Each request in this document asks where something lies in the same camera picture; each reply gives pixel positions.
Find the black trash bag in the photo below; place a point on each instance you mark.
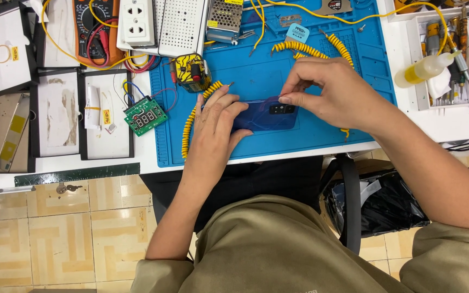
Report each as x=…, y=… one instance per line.
x=389, y=207

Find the row of screwdrivers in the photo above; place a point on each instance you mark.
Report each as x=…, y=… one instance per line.
x=456, y=44

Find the blue silicone repair mat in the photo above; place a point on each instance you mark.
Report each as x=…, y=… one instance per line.
x=259, y=69

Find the white tissue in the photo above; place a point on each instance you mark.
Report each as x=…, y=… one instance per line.
x=439, y=83

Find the clear protective film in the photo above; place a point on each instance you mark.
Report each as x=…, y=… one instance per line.
x=270, y=101

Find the blue smartphone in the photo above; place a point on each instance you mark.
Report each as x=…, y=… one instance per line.
x=265, y=116

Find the white power socket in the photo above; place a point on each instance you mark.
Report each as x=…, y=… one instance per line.
x=136, y=22

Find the metal tweezers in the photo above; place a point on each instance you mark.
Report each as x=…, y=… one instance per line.
x=246, y=34

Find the yellow black battery tool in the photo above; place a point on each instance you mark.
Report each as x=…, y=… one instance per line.
x=191, y=73

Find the green circuit board with display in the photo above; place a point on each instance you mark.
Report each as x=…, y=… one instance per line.
x=145, y=117

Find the light blue pry card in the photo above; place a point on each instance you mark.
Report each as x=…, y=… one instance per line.
x=298, y=33

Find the white paper roll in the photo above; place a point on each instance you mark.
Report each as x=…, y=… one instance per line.
x=92, y=108

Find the keys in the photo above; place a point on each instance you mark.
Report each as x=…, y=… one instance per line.
x=65, y=188

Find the orange multimeter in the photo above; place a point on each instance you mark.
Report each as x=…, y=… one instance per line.
x=86, y=24

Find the small yellow label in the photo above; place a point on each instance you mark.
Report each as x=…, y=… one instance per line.
x=15, y=53
x=106, y=117

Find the plastic bottle with yellow liquid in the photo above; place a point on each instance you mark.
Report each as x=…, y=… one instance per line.
x=421, y=70

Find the metal plate with yellow tape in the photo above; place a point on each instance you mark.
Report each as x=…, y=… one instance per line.
x=12, y=132

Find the metal mesh power supply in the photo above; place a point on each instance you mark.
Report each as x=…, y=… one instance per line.
x=224, y=20

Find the person's left hand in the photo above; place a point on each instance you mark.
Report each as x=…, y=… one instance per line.
x=212, y=130

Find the razor blade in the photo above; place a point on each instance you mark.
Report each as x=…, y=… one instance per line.
x=290, y=20

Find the white shallow tray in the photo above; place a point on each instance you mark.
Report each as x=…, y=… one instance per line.
x=434, y=10

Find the metal scraper tool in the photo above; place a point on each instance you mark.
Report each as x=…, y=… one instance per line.
x=332, y=7

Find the person's right hand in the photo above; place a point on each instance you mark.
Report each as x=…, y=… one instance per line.
x=336, y=91

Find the person's olive shirt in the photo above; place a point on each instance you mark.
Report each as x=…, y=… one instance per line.
x=283, y=252

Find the red black probe leads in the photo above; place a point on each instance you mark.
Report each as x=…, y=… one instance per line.
x=104, y=44

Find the white tool tray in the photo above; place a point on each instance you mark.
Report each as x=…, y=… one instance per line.
x=419, y=97

